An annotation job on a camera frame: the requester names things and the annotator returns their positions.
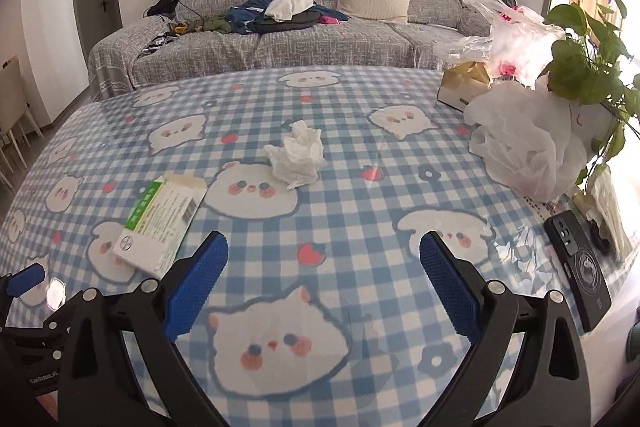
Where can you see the pile of clothes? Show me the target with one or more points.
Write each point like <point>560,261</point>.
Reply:
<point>262,17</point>

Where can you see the beige dining chair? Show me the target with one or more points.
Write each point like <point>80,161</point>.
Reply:
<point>14,104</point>

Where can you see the grey covered sofa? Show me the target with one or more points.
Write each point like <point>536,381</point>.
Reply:
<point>208,37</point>

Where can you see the white tissue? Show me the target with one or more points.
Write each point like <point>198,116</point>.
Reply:
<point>300,157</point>

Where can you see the green potted plant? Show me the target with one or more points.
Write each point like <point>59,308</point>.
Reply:
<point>585,68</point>

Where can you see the black smartphone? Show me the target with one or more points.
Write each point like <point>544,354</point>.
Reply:
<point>581,267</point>

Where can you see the white plastic bag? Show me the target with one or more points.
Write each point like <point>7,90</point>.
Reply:
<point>525,137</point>

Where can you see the white barcode medicine box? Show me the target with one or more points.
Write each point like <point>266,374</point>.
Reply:
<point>155,229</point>

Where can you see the pink printed plastic bag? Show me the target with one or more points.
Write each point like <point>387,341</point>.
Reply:
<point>518,45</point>

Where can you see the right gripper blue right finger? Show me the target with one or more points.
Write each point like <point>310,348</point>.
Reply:
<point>453,291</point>

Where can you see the black bag on sofa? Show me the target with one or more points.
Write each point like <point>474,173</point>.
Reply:
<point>163,8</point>

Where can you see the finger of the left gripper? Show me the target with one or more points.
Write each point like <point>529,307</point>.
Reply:
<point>19,283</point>

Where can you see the blue checkered tablecloth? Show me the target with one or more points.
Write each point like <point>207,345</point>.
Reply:
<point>323,315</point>

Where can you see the tan tissue box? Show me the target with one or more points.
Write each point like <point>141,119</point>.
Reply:
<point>462,83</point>

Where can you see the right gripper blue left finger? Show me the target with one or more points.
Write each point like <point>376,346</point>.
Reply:
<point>197,276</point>

